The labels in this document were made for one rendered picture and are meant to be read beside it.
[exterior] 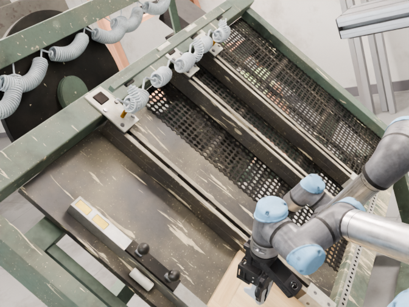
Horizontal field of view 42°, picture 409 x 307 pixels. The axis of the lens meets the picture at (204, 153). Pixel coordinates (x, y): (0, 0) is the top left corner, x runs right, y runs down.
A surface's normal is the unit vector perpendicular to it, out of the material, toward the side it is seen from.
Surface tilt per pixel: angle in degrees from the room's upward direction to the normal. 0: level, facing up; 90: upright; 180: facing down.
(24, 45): 90
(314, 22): 90
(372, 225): 25
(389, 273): 0
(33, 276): 90
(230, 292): 56
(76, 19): 90
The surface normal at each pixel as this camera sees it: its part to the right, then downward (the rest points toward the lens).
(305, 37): -0.55, 0.49
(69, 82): 0.84, -0.13
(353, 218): -0.69, -0.61
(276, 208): 0.04, -0.79
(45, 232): 0.50, -0.59
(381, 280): -0.35, -0.87
